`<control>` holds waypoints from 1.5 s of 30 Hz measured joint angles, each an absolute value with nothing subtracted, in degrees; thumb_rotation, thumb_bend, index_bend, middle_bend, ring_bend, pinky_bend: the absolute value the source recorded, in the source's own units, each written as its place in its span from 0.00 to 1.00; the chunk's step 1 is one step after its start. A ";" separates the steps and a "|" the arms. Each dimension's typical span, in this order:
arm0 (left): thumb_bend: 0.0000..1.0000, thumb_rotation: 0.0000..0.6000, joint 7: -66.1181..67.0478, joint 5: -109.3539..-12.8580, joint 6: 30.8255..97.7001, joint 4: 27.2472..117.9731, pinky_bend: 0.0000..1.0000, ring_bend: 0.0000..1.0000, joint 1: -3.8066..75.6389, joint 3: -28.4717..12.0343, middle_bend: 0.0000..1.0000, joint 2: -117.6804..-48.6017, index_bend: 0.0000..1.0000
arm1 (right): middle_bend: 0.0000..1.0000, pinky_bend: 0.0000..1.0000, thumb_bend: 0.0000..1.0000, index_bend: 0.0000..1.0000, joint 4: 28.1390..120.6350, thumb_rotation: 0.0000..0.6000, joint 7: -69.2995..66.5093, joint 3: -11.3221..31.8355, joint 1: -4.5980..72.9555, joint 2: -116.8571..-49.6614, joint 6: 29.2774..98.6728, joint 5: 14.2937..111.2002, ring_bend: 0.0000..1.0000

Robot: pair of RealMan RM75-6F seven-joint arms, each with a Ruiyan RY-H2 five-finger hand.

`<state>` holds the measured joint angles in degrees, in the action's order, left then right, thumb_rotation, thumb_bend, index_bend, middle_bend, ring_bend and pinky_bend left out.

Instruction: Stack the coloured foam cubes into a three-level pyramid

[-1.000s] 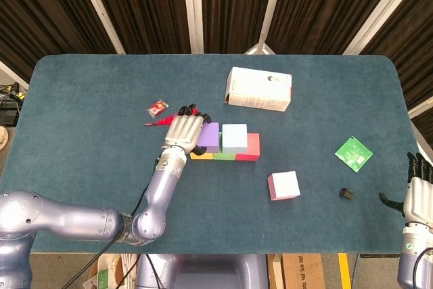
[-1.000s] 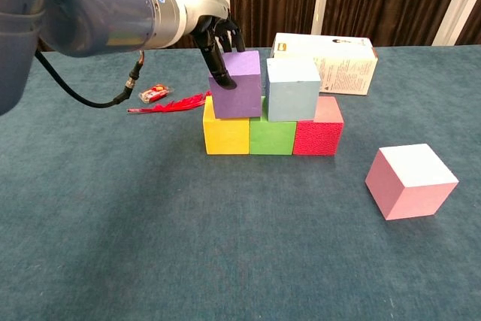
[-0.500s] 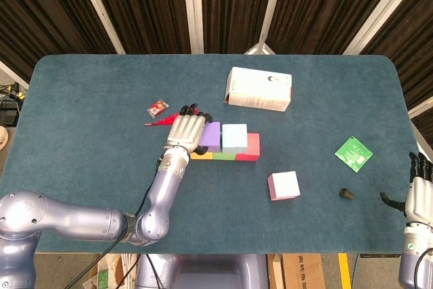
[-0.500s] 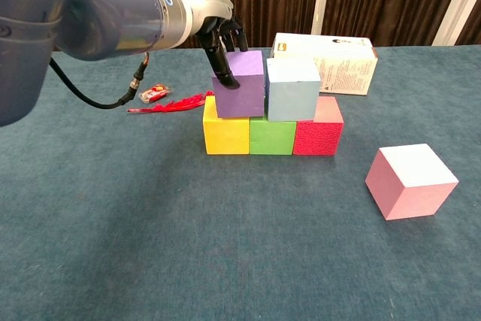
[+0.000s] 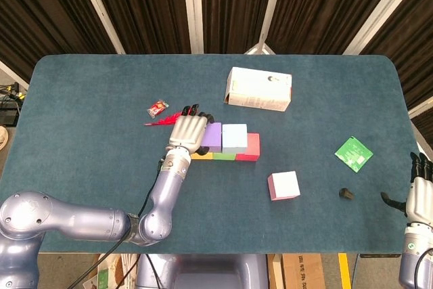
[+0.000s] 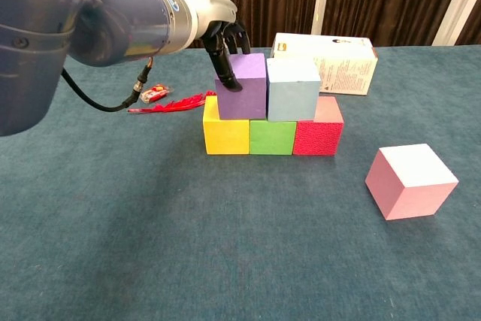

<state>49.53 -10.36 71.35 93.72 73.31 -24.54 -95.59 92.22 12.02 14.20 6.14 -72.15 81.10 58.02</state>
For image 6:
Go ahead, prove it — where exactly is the red feather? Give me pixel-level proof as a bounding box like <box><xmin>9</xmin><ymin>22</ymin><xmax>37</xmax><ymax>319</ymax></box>
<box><xmin>126</xmin><ymin>89</ymin><xmax>219</xmax><ymax>114</ymax></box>

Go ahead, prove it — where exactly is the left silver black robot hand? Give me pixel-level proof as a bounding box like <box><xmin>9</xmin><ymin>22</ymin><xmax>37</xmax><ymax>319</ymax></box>
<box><xmin>183</xmin><ymin>0</ymin><xmax>253</xmax><ymax>93</ymax></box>

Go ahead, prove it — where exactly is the red wrapped candy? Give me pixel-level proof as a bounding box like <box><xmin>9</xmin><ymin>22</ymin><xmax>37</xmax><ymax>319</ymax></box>
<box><xmin>138</xmin><ymin>83</ymin><xmax>175</xmax><ymax>104</ymax></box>

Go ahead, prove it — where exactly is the yellow foam cube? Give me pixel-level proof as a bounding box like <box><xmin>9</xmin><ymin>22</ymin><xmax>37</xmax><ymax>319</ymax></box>
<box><xmin>202</xmin><ymin>95</ymin><xmax>251</xmax><ymax>156</ymax></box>

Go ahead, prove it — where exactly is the light blue foam cube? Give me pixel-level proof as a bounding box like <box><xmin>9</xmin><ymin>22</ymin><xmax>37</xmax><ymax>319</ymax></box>
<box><xmin>265</xmin><ymin>57</ymin><xmax>322</xmax><ymax>123</ymax></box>

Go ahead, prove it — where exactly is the red foam cube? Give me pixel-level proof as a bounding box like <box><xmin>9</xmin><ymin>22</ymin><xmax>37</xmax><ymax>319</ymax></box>
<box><xmin>292</xmin><ymin>95</ymin><xmax>345</xmax><ymax>156</ymax></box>

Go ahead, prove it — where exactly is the purple foam cube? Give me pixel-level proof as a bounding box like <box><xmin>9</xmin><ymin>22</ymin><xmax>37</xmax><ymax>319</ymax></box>
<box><xmin>213</xmin><ymin>53</ymin><xmax>268</xmax><ymax>120</ymax></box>

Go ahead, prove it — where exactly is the green foam cube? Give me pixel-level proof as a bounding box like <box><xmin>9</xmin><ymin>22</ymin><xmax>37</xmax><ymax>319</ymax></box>
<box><xmin>249</xmin><ymin>118</ymin><xmax>298</xmax><ymax>156</ymax></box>

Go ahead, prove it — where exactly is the pink foam cube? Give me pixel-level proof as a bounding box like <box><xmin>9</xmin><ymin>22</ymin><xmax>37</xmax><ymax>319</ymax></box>
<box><xmin>365</xmin><ymin>143</ymin><xmax>460</xmax><ymax>221</ymax></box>

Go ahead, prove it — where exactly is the white printed cardboard box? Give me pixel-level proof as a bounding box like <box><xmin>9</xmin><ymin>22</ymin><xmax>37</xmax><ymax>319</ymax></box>
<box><xmin>270</xmin><ymin>32</ymin><xmax>379</xmax><ymax>96</ymax></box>

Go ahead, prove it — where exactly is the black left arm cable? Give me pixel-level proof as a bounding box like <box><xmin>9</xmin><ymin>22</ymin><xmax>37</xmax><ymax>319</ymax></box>
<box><xmin>61</xmin><ymin>56</ymin><xmax>155</xmax><ymax>114</ymax></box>

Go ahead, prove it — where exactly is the blue felt table cloth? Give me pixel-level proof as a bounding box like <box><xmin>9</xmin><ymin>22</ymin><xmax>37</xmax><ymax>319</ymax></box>
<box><xmin>0</xmin><ymin>45</ymin><xmax>481</xmax><ymax>321</ymax></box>

